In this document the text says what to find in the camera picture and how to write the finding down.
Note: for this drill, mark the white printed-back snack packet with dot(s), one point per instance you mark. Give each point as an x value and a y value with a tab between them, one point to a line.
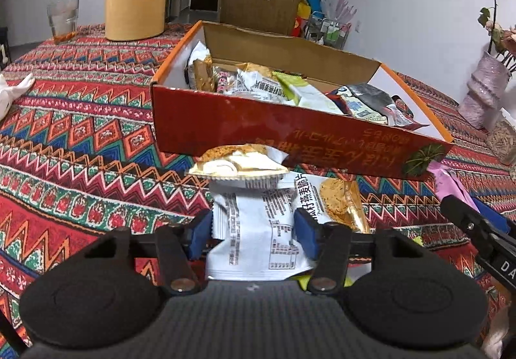
258	222

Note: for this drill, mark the white cloth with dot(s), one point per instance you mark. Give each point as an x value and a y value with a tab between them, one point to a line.
10	95

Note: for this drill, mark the pink textured vase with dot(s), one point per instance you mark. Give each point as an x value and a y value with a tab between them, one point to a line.
483	89

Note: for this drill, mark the glass cup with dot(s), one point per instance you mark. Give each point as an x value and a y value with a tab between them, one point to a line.
62	20

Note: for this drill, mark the cream biscuit snack packet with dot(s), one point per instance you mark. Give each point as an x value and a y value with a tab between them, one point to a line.
242	165

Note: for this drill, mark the pile of assorted snack packets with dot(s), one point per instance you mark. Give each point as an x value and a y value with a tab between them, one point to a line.
258	85

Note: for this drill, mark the small red box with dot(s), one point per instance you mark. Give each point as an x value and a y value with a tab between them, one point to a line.
299	26

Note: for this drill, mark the yellow-green snack packet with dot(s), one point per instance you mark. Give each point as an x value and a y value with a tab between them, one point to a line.
301	281

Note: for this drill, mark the white biscuit-print snack packet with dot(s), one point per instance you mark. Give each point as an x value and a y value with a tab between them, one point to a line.
338	197

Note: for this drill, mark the black chair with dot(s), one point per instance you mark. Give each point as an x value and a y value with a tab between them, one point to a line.
3	36

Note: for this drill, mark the lilac snack packet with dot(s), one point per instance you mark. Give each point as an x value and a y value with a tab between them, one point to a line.
447	181

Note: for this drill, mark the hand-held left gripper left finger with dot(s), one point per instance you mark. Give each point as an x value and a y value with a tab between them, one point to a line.
199	234

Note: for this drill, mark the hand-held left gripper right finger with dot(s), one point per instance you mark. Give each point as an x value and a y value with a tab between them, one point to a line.
307	234

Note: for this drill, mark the person's right hand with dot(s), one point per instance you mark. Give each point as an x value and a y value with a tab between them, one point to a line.
495	337

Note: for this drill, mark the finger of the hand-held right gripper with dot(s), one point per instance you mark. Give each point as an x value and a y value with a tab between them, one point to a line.
459	214
492	218

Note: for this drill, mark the small yellow box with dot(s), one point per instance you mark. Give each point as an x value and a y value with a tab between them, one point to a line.
303	11

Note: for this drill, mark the red cardboard box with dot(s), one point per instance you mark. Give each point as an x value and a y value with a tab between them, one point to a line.
282	137

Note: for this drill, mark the patterned tablecloth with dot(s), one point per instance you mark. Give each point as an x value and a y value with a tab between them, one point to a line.
80	149

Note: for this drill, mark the lilac dried grass bunch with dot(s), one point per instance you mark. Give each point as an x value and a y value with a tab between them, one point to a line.
342	8

